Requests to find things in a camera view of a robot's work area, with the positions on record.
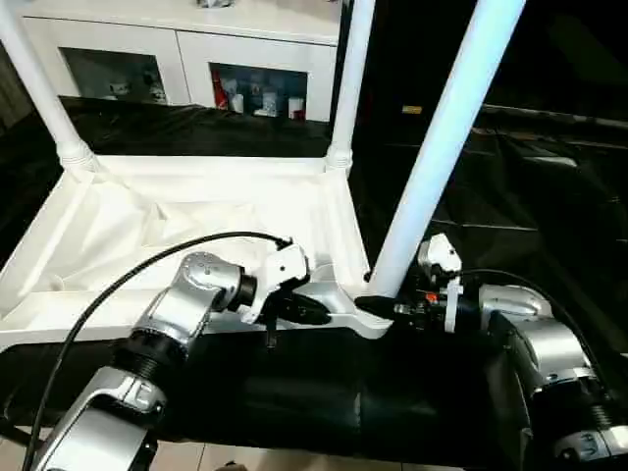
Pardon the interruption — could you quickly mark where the white plastic table top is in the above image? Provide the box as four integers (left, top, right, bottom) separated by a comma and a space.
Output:
0, 154, 393, 355

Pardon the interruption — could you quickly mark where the black work surface mat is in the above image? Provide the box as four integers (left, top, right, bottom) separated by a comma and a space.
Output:
0, 92, 628, 467

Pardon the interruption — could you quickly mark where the red white bottle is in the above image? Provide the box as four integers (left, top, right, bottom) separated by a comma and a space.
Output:
211, 71, 230, 109

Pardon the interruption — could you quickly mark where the dark grey tube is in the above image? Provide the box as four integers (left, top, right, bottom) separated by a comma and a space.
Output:
483, 108, 628, 130

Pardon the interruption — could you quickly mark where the white glass-door cabinet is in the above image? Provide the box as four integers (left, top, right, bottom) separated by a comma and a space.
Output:
22, 0, 342, 123

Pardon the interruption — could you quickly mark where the black backdrop cloth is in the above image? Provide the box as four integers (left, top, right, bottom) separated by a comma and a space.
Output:
338, 0, 628, 124

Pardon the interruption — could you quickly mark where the grey curtain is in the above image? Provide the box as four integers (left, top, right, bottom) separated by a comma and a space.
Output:
0, 43, 38, 134

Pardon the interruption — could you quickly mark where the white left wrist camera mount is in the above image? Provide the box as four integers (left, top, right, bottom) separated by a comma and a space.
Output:
239, 242, 312, 327

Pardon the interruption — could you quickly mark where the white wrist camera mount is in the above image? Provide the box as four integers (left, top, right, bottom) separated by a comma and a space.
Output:
416, 233, 465, 334
239, 242, 312, 327

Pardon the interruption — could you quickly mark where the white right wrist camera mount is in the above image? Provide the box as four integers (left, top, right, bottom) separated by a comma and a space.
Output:
416, 233, 465, 334

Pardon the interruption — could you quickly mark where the black left wrist camera cable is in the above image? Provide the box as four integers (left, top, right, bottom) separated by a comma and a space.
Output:
22, 231, 295, 471

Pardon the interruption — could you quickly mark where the black metal table frame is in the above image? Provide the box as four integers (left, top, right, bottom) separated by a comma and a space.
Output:
0, 419, 33, 445

